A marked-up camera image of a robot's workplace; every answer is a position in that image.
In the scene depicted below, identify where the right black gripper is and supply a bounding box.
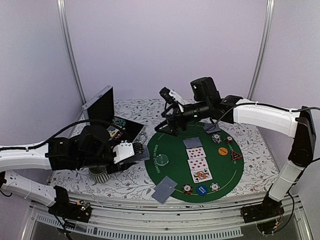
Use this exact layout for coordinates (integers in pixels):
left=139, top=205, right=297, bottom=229
left=156, top=99, right=212, bottom=136

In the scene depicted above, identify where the clear acrylic dealer button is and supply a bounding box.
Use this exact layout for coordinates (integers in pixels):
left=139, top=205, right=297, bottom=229
left=156, top=154, right=169, bottom=166

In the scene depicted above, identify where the face-down card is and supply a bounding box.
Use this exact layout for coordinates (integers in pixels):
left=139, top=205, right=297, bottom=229
left=203, top=123, right=221, bottom=134
left=183, top=137, right=203, bottom=149

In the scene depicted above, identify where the blue playing card deck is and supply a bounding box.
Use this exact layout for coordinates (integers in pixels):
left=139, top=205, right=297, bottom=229
left=133, top=145, right=150, bottom=162

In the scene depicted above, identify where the face-up diamonds card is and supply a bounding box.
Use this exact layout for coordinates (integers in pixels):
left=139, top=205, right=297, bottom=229
left=187, top=157, right=209, bottom=171
left=186, top=147, right=206, bottom=160

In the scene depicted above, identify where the dealt blue playing card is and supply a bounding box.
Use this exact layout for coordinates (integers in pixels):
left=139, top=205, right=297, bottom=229
left=154, top=175, right=178, bottom=191

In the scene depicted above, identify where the face-up queen card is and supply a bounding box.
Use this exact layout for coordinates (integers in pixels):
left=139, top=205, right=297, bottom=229
left=190, top=168, right=213, bottom=184

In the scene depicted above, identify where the orange big blind button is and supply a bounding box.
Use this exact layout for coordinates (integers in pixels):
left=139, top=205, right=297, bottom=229
left=218, top=147, right=229, bottom=156

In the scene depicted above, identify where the red chip stack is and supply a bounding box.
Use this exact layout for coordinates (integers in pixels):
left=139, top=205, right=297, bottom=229
left=224, top=135, right=234, bottom=144
left=182, top=184, right=193, bottom=195

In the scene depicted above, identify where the blue small blind button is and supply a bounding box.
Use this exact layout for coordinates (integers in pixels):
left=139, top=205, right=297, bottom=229
left=196, top=185, right=209, bottom=196

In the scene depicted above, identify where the red black triangle button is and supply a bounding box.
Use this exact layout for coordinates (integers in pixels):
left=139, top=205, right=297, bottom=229
left=231, top=150, right=243, bottom=162

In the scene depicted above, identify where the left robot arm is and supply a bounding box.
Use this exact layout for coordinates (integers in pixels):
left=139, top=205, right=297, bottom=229
left=0, top=120, right=144, bottom=217

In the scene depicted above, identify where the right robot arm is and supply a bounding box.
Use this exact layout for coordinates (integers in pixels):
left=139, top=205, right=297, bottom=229
left=155, top=77, right=316, bottom=218

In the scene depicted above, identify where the striped ceramic mug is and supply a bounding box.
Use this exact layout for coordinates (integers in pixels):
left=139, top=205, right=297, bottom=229
left=88, top=167, right=110, bottom=184

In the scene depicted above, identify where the card deck in case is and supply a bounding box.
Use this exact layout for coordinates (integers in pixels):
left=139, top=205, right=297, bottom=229
left=107, top=126, right=119, bottom=138

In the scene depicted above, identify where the poker chips back row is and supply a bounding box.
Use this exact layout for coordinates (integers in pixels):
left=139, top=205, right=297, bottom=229
left=112, top=117, right=126, bottom=127

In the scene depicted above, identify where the round green poker mat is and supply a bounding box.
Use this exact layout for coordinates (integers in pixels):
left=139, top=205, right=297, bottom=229
left=145, top=122, right=244, bottom=203

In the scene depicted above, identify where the aluminium poker chip case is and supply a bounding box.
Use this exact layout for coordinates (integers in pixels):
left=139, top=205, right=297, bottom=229
left=82, top=85, right=144, bottom=142

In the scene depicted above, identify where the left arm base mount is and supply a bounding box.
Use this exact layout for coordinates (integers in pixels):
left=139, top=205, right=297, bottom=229
left=48, top=200, right=92, bottom=223

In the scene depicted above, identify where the right aluminium frame post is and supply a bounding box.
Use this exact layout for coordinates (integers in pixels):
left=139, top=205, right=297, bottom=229
left=247, top=0, right=275, bottom=100

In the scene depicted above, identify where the aluminium frame post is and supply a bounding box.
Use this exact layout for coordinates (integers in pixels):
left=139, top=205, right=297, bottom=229
left=56, top=0, right=86, bottom=105
left=247, top=0, right=275, bottom=100

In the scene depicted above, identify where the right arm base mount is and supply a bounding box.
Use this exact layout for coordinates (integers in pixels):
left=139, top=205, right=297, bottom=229
left=240, top=197, right=285, bottom=223

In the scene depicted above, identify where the left aluminium frame post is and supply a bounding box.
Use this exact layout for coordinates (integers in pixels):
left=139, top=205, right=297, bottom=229
left=56, top=0, right=86, bottom=105

